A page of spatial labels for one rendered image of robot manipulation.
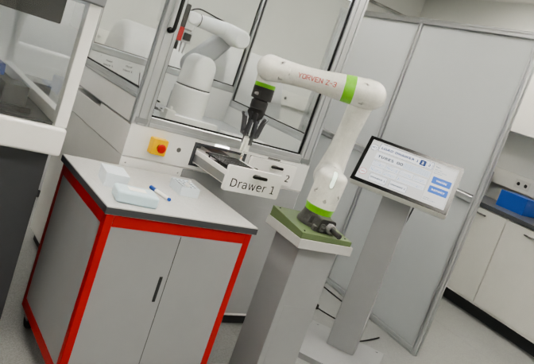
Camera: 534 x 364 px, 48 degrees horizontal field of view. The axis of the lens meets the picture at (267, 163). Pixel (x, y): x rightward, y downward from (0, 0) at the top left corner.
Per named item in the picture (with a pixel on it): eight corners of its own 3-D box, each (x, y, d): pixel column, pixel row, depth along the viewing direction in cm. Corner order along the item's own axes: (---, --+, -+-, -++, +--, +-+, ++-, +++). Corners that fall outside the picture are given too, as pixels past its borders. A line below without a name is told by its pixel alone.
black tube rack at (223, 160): (256, 186, 271) (261, 173, 270) (223, 180, 260) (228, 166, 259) (232, 171, 288) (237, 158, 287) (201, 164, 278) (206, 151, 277)
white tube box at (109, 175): (125, 190, 220) (130, 177, 220) (102, 185, 216) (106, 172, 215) (119, 180, 231) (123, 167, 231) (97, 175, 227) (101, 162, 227)
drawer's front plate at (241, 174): (276, 199, 266) (284, 176, 265) (222, 189, 249) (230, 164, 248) (274, 198, 268) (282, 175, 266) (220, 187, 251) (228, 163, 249)
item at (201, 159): (272, 195, 267) (276, 182, 266) (224, 185, 251) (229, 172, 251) (230, 167, 298) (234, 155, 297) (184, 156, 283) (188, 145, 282)
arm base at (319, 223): (348, 246, 245) (354, 233, 243) (319, 239, 237) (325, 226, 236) (318, 218, 267) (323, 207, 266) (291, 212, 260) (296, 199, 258)
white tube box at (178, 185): (197, 199, 244) (200, 190, 244) (179, 195, 240) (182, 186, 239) (187, 188, 255) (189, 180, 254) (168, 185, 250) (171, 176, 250)
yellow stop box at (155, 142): (164, 157, 263) (170, 141, 262) (150, 154, 259) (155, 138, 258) (160, 153, 267) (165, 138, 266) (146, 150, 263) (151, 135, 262)
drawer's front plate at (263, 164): (290, 187, 310) (297, 167, 309) (245, 177, 293) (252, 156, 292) (288, 185, 312) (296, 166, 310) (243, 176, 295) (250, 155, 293)
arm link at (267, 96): (279, 91, 261) (261, 86, 266) (266, 88, 251) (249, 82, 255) (274, 105, 262) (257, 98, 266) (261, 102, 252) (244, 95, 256)
